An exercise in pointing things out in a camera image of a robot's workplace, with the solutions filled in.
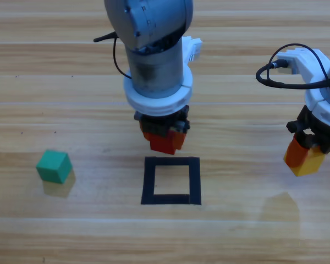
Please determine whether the black camera cable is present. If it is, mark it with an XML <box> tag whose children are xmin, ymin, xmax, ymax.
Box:
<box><xmin>255</xmin><ymin>43</ymin><xmax>330</xmax><ymax>107</ymax></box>
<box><xmin>93</xmin><ymin>31</ymin><xmax>133</xmax><ymax>81</ymax></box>

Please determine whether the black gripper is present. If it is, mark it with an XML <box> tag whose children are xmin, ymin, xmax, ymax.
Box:
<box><xmin>283</xmin><ymin>105</ymin><xmax>330</xmax><ymax>169</ymax></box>
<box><xmin>134</xmin><ymin>105</ymin><xmax>191</xmax><ymax>151</ymax></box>

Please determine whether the green wooden cube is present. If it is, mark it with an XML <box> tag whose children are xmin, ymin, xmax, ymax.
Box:
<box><xmin>36</xmin><ymin>149</ymin><xmax>73</xmax><ymax>184</ymax></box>

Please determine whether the black tape square outline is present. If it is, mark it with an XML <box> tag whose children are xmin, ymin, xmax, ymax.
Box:
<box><xmin>140</xmin><ymin>156</ymin><xmax>202</xmax><ymax>206</ymax></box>

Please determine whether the yellow wooden cube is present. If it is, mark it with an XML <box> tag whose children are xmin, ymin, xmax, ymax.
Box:
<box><xmin>290</xmin><ymin>147</ymin><xmax>327</xmax><ymax>178</ymax></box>

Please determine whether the red wooden cube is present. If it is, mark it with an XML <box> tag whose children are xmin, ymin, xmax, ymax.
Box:
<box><xmin>149</xmin><ymin>134</ymin><xmax>183</xmax><ymax>156</ymax></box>

